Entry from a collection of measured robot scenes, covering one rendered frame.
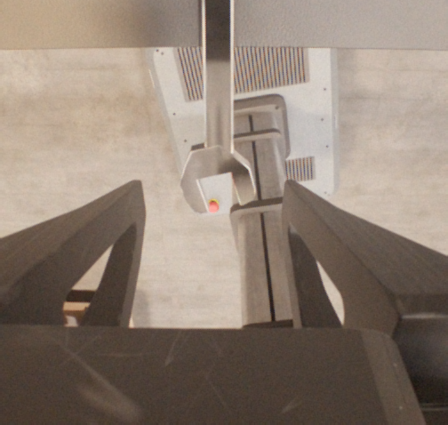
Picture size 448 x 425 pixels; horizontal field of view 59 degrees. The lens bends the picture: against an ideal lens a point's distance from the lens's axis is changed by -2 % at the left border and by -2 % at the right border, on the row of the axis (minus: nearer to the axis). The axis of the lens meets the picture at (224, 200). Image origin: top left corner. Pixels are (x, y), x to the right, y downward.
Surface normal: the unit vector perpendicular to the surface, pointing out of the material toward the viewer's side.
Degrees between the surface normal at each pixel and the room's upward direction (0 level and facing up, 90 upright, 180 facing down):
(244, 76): 0
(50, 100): 0
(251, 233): 90
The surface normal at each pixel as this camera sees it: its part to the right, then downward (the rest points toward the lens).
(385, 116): 0.00, 0.58
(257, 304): -0.18, -0.80
